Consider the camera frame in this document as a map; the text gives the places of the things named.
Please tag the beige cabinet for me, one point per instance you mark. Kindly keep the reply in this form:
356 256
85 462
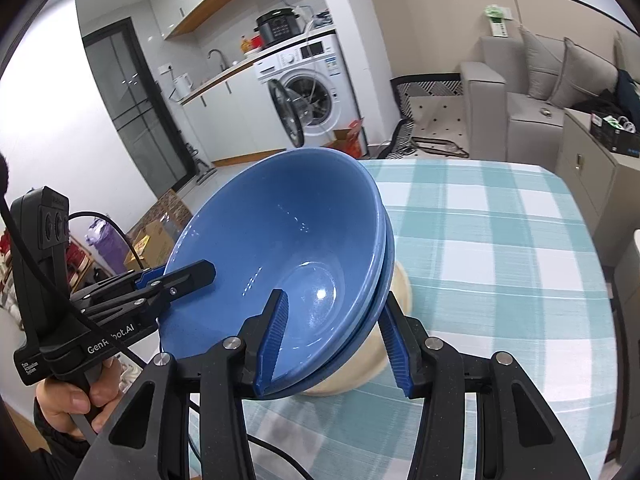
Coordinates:
590 185

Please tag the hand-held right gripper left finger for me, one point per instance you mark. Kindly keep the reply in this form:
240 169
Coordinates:
276 340

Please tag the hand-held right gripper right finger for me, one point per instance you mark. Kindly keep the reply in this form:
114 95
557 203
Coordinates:
392 355

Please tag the white wall holder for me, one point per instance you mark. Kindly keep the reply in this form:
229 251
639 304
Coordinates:
499 20

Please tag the person's left forearm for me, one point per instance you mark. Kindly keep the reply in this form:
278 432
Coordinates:
55 455

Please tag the brown cardboard box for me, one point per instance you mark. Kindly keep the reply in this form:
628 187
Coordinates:
160 235

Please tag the white washing machine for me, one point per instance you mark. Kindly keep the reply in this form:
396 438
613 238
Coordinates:
320 95

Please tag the purple bag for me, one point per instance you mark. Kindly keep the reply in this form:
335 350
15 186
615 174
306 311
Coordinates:
105 245

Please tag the red gift bag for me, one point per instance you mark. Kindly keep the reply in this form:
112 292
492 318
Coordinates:
350 140

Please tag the blue bowl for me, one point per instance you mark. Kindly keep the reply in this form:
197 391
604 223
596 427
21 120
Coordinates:
350 360
372 305
275 240

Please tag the black pressure cooker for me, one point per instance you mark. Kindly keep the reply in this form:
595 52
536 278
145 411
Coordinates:
277 27

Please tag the black box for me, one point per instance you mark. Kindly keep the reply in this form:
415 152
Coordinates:
615 137

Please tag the dark clothing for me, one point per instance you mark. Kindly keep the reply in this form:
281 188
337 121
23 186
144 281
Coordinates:
625 90

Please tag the beige plate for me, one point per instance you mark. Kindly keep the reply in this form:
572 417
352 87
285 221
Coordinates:
360 380
402 290

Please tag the chrome faucet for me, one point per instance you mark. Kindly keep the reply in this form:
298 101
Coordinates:
217 57

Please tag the grey cushion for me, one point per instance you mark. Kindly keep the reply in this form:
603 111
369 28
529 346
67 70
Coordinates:
582 75
542 65

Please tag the white kitchen base cabinet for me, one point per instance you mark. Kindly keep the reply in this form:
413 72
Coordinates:
225 120

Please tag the yellow toy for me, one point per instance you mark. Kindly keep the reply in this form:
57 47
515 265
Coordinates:
246 46

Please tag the teal checkered tablecloth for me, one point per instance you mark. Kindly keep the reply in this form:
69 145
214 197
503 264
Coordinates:
475 260

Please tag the grey sofa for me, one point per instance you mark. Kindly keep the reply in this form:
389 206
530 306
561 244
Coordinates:
485 105

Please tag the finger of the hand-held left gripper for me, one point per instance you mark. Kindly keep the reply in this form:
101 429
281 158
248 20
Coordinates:
195 272
147 279

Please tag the white kettle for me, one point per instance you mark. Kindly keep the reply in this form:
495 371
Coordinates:
182 87

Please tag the person's left hand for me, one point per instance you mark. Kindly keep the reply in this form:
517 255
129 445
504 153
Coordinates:
60 402

